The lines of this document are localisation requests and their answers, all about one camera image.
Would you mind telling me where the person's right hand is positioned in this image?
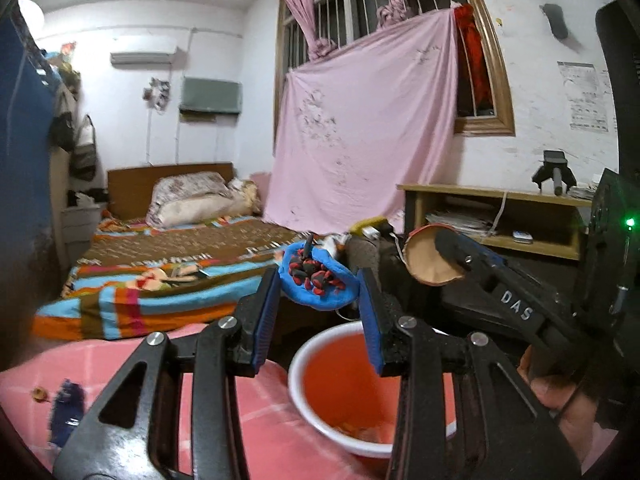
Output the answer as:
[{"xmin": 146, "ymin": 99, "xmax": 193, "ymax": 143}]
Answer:
[{"xmin": 516, "ymin": 344, "xmax": 623, "ymax": 463}]

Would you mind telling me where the white air conditioner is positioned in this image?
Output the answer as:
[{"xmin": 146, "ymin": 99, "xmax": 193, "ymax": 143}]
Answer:
[{"xmin": 109, "ymin": 45, "xmax": 179, "ymax": 66}]

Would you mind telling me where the black handbag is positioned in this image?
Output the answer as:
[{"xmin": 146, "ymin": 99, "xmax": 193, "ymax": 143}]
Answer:
[{"xmin": 49, "ymin": 110, "xmax": 76, "ymax": 153}]

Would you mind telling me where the white tote bag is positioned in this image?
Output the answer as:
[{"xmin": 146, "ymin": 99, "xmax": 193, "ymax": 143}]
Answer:
[{"xmin": 74, "ymin": 114, "xmax": 98, "ymax": 161}]

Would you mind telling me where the white nightstand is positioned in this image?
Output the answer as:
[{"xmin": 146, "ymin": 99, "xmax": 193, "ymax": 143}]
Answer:
[{"xmin": 61, "ymin": 204, "xmax": 104, "ymax": 267}]

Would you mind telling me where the dark blue crumpled wrapper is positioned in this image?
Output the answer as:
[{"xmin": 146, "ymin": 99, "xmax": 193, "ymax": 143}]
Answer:
[{"xmin": 49, "ymin": 379, "xmax": 87, "ymax": 447}]

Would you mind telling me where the stack of papers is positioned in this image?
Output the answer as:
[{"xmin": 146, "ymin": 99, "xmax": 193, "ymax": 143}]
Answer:
[{"xmin": 424, "ymin": 207, "xmax": 497, "ymax": 237}]

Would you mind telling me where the patterned brown bag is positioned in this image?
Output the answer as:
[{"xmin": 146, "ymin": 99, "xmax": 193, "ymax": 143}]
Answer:
[{"xmin": 344, "ymin": 236, "xmax": 402, "ymax": 292}]

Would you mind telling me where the green cloth wall cover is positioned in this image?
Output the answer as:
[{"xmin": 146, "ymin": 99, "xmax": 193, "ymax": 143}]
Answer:
[{"xmin": 178, "ymin": 76, "xmax": 244, "ymax": 114}]

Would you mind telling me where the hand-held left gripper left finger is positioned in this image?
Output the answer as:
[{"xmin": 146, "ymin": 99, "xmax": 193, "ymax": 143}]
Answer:
[{"xmin": 52, "ymin": 267, "xmax": 282, "ymax": 480}]

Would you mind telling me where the wooden desk shelf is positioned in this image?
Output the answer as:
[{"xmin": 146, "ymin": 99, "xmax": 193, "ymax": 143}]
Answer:
[{"xmin": 397, "ymin": 183, "xmax": 594, "ymax": 262}]

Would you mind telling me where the wall calendar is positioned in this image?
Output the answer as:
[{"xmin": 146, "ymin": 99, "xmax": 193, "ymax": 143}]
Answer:
[{"xmin": 557, "ymin": 61, "xmax": 618, "ymax": 134}]

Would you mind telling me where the red basin with white rim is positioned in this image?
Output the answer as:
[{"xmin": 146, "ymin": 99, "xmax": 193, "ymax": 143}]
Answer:
[{"xmin": 287, "ymin": 322, "xmax": 458, "ymax": 459}]

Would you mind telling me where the black stand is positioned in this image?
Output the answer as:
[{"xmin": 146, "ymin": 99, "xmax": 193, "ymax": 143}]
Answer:
[{"xmin": 531, "ymin": 149, "xmax": 579, "ymax": 197}]

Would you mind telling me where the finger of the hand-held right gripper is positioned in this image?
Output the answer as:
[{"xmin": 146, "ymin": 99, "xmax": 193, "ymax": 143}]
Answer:
[{"xmin": 433, "ymin": 229, "xmax": 507, "ymax": 292}]

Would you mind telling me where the floral pillow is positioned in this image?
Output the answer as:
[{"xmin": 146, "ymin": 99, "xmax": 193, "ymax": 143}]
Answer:
[{"xmin": 149, "ymin": 171, "xmax": 234, "ymax": 212}]

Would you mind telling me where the black wall holder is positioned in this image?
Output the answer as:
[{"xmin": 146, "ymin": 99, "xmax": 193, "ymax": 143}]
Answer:
[{"xmin": 539, "ymin": 3, "xmax": 571, "ymax": 42}]

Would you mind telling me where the wall socket cluster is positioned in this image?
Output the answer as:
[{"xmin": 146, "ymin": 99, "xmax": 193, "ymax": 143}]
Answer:
[{"xmin": 143, "ymin": 77, "xmax": 172, "ymax": 111}]

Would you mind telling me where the wooden headboard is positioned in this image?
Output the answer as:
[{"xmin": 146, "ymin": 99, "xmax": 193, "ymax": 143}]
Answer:
[{"xmin": 107, "ymin": 162, "xmax": 235, "ymax": 219}]

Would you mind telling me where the blue dotted wardrobe cover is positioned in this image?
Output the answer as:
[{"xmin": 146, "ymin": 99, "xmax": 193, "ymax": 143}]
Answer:
[{"xmin": 0, "ymin": 4, "xmax": 67, "ymax": 333}]

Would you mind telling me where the bed with striped blanket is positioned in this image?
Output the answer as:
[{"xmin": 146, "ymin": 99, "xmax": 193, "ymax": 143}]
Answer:
[{"xmin": 32, "ymin": 214, "xmax": 313, "ymax": 342}]

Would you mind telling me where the pink hanging sheet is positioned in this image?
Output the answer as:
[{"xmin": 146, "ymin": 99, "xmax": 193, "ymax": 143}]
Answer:
[{"xmin": 262, "ymin": 6, "xmax": 459, "ymax": 236}]

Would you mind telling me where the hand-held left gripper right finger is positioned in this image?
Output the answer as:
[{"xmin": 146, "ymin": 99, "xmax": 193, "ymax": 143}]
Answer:
[{"xmin": 357, "ymin": 268, "xmax": 582, "ymax": 480}]

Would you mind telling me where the red hanging cloth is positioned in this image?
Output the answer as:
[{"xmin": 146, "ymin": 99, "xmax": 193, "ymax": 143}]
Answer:
[{"xmin": 453, "ymin": 3, "xmax": 494, "ymax": 112}]

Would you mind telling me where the pink checked tablecloth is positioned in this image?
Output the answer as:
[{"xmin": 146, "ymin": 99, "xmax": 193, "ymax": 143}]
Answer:
[{"xmin": 0, "ymin": 321, "xmax": 401, "ymax": 480}]

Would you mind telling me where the white cable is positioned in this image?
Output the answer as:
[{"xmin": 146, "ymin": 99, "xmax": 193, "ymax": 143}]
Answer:
[{"xmin": 491, "ymin": 190, "xmax": 509, "ymax": 237}]

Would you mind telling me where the beige pillow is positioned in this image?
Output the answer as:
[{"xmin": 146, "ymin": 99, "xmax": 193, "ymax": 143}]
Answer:
[{"xmin": 146, "ymin": 180, "xmax": 263, "ymax": 229}]

